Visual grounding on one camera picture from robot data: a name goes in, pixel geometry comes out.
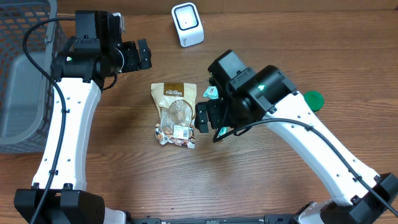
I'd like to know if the grey plastic mesh basket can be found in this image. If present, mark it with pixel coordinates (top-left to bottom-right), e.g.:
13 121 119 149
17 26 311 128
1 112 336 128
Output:
1 0 58 154

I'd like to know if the white barcode scanner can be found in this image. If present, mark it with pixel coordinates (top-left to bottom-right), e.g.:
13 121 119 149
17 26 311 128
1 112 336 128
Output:
171 2 205 47

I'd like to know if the green lid white jar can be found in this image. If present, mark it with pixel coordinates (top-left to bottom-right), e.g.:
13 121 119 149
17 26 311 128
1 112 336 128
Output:
304 91 325 113

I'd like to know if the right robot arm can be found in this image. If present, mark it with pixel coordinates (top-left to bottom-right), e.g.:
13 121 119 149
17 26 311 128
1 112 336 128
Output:
194 50 397 223

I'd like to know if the brown white snack bag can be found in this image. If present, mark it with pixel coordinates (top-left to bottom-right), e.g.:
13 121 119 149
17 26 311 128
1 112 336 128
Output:
151 83 197 149

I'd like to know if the teal snack packet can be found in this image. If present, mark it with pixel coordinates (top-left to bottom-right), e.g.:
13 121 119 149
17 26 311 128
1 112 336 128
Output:
203 86 219 100

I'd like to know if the Kleenex tissue pack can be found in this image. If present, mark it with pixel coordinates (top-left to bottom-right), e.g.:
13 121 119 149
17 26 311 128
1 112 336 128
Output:
218 127 228 138

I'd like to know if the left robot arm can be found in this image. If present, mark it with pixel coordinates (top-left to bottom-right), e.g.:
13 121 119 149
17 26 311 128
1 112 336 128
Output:
14 11 152 224

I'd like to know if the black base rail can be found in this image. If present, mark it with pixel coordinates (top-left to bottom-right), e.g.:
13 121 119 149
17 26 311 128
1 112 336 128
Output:
130 202 324 224

